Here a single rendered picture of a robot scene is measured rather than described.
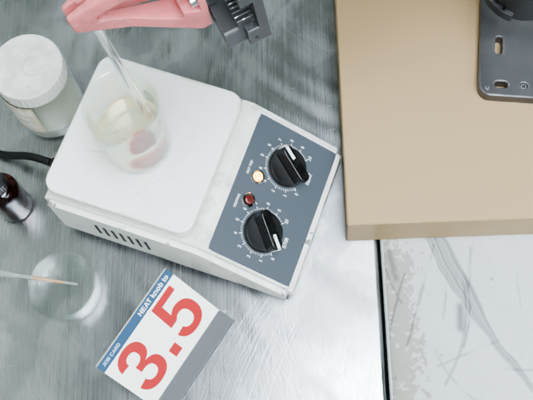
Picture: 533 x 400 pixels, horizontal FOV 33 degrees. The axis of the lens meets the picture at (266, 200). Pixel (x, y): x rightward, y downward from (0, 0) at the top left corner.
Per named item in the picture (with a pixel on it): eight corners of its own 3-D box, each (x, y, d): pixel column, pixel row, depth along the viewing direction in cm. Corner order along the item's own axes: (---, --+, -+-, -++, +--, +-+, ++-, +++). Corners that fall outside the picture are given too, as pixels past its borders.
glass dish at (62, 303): (88, 248, 75) (81, 240, 73) (112, 306, 74) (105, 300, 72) (26, 275, 75) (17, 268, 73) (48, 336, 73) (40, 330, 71)
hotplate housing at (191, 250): (342, 161, 77) (344, 121, 69) (290, 305, 73) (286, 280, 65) (101, 86, 80) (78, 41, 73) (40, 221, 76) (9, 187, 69)
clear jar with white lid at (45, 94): (59, 66, 81) (32, 19, 74) (101, 109, 80) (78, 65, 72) (6, 109, 80) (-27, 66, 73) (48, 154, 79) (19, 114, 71)
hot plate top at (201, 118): (247, 99, 70) (246, 94, 70) (190, 240, 67) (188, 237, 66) (105, 57, 72) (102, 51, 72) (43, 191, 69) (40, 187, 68)
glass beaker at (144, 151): (117, 107, 70) (92, 57, 63) (184, 122, 69) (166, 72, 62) (93, 178, 68) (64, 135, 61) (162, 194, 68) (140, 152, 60)
